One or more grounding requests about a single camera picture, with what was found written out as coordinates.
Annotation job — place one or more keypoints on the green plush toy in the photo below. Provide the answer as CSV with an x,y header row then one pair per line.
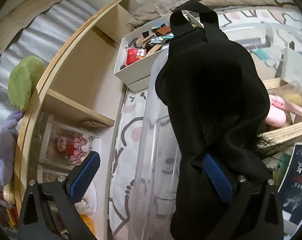
x,y
23,80

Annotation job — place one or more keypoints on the bunny print blanket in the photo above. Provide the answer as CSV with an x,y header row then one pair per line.
x,y
266,33

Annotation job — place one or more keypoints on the grey curtain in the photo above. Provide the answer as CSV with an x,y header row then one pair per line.
x,y
43,37

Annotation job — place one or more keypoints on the doll in clear case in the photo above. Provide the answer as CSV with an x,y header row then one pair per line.
x,y
64,146

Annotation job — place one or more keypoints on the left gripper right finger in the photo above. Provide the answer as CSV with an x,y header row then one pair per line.
x,y
253,214

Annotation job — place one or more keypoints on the plywood wooden block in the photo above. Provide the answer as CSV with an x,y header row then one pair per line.
x,y
280,138

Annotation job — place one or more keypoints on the purple plush toy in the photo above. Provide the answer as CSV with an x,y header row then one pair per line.
x,y
8,140

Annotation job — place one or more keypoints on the white box of clutter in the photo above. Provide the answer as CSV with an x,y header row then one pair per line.
x,y
139,50

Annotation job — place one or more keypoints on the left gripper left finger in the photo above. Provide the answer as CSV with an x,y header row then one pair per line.
x,y
36,220

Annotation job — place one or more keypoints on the black cloth bag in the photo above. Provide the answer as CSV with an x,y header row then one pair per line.
x,y
216,104

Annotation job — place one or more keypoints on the wooden bedside shelf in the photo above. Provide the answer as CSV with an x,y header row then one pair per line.
x,y
78,86

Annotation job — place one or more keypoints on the pink round mirror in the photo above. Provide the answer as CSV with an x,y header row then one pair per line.
x,y
278,106

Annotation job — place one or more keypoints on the clear plastic storage bin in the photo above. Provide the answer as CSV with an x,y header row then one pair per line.
x,y
142,209

